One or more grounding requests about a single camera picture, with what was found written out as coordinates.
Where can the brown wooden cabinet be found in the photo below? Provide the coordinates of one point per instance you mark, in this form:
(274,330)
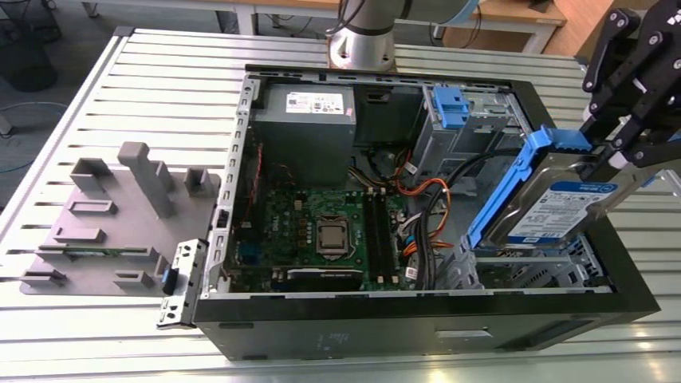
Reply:
(591,24)

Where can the wooden desk white frame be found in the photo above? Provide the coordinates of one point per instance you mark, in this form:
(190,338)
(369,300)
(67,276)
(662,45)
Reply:
(522,16)

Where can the black RAM slot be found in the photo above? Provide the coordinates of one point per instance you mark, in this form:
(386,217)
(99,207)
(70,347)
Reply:
(390,239)
(373,239)

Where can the black desktop PC case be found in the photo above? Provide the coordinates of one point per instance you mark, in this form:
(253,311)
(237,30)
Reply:
(373,331)

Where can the hard disk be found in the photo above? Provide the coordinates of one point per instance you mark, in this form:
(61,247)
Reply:
(554,207)

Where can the black round bin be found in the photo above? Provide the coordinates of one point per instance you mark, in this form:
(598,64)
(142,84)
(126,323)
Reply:
(30,60)

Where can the grey metal disk bay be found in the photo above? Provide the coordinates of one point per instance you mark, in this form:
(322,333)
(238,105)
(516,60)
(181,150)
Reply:
(532,260)

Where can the grey plastic parts rack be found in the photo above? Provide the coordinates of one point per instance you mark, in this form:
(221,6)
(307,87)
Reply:
(134,247)

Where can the grey card retention bracket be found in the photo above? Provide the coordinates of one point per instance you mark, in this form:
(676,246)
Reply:
(186,279)

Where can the green RAM stick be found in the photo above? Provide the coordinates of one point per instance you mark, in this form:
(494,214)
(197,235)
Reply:
(107,252)

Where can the grey metal drive cage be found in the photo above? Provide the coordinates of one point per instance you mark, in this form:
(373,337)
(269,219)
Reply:
(442,143)

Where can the grey power supply unit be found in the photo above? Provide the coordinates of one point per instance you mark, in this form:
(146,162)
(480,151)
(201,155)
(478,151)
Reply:
(303,151)

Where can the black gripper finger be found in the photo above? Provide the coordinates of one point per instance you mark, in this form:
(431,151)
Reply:
(658,99)
(612,52)

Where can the green motherboard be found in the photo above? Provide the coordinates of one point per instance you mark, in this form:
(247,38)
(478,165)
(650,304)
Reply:
(287,223)

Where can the metal CPU socket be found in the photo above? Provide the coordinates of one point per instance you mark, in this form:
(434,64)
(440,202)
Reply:
(335,253)

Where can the silver CPU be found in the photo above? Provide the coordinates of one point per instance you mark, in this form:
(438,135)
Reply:
(334,236)

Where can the black graphics card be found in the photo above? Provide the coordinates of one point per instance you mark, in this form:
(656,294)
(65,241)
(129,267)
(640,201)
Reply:
(325,277)

